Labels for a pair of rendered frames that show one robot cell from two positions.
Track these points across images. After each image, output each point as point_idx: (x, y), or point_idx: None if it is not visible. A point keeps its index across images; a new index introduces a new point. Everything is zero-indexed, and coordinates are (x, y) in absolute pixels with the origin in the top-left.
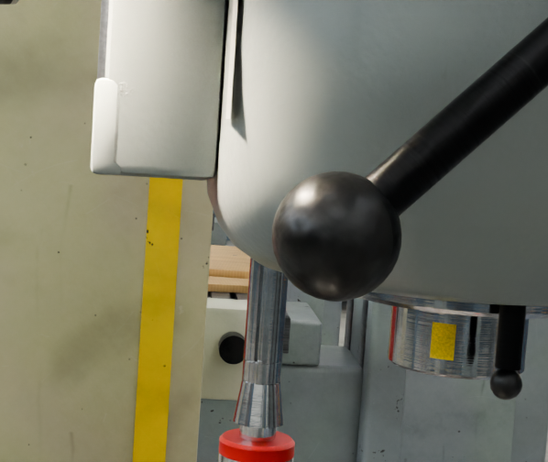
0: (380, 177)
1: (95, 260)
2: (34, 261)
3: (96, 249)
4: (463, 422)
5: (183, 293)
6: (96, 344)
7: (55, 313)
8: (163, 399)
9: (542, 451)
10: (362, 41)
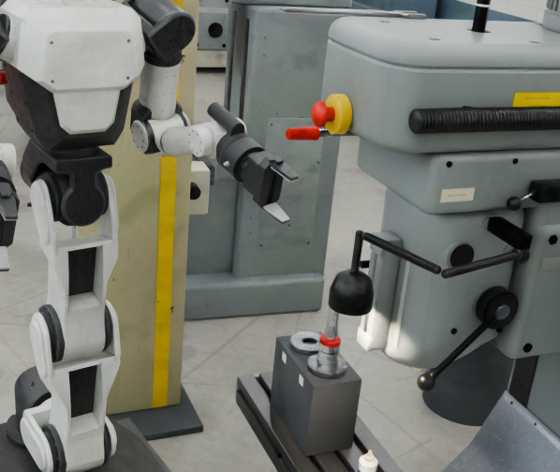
0: (433, 376)
1: (137, 167)
2: (106, 169)
3: (137, 161)
4: (291, 199)
5: (179, 178)
6: (139, 206)
7: (118, 194)
8: (171, 228)
9: (330, 211)
10: (424, 346)
